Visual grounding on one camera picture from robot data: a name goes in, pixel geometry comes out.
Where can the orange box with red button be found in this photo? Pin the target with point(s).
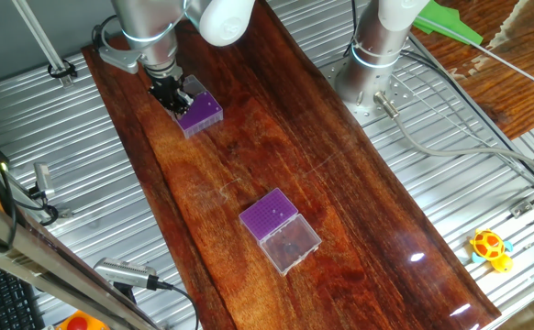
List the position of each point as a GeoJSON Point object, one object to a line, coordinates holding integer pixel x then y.
{"type": "Point", "coordinates": [79, 322]}

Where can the black keyboard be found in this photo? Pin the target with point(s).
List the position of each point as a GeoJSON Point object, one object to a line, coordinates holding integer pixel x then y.
{"type": "Point", "coordinates": [1, 298]}

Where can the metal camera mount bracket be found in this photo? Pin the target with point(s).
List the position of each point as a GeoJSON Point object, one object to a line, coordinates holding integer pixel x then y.
{"type": "Point", "coordinates": [64, 213]}

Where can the flat purple pipette tip holder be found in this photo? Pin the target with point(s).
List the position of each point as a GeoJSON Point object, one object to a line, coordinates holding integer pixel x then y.
{"type": "Point", "coordinates": [267, 215]}

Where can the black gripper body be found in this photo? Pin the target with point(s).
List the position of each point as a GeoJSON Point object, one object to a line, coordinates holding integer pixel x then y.
{"type": "Point", "coordinates": [163, 88]}

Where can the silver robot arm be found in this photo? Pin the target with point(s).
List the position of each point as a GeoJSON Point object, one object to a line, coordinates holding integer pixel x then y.
{"type": "Point", "coordinates": [372, 55]}

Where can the silver aluminium pole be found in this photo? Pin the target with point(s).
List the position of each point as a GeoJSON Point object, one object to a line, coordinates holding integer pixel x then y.
{"type": "Point", "coordinates": [40, 39]}

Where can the silver bracket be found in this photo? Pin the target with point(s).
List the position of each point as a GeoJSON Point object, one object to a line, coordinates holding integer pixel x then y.
{"type": "Point", "coordinates": [67, 81]}

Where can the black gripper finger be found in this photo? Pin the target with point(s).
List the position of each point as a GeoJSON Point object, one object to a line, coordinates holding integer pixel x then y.
{"type": "Point", "coordinates": [185, 97]}
{"type": "Point", "coordinates": [175, 107]}

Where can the tall purple pipette tip box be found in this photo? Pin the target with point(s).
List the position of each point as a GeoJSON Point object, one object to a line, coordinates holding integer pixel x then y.
{"type": "Point", "coordinates": [200, 117]}

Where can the thin white rod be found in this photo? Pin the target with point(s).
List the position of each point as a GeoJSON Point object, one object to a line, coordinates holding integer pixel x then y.
{"type": "Point", "coordinates": [515, 69]}

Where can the silver ribbed camera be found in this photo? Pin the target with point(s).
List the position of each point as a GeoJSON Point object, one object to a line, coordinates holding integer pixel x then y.
{"type": "Point", "coordinates": [122, 271]}

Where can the steel frame beam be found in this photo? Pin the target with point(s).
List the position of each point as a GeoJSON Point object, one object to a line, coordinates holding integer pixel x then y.
{"type": "Point", "coordinates": [42, 261]}

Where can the green plastic sheet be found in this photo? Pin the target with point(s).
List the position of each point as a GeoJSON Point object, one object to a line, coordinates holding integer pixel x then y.
{"type": "Point", "coordinates": [448, 20]}

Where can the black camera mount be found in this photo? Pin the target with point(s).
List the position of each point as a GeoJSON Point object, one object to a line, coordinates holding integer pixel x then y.
{"type": "Point", "coordinates": [125, 293]}

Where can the brown wooden side table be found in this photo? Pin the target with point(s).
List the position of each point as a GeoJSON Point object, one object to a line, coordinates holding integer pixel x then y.
{"type": "Point", "coordinates": [524, 105]}

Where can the yellow orange turtle toy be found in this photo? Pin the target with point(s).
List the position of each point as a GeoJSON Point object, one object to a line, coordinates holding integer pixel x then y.
{"type": "Point", "coordinates": [489, 247]}

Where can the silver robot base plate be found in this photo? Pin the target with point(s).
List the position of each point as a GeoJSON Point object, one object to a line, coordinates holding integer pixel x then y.
{"type": "Point", "coordinates": [400, 98]}

